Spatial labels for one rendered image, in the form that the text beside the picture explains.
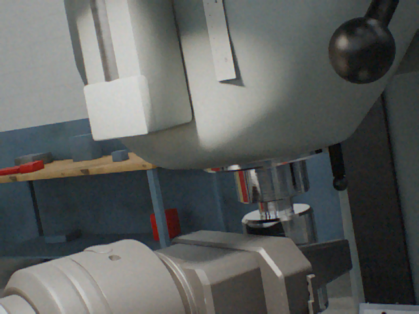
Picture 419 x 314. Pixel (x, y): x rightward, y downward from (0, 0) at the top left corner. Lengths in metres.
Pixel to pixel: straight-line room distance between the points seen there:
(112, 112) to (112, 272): 0.08
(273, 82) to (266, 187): 0.10
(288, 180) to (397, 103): 0.40
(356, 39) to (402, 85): 0.52
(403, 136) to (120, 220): 5.85
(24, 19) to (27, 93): 0.64
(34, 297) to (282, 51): 0.18
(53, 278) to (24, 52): 6.79
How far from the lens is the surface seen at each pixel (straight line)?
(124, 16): 0.40
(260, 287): 0.46
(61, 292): 0.41
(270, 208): 0.51
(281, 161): 0.47
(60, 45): 6.84
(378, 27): 0.36
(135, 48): 0.40
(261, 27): 0.41
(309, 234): 0.51
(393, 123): 0.88
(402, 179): 0.89
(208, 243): 0.49
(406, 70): 0.58
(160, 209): 5.27
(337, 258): 0.51
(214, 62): 0.41
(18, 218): 7.65
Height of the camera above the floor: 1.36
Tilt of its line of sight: 6 degrees down
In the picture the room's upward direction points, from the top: 10 degrees counter-clockwise
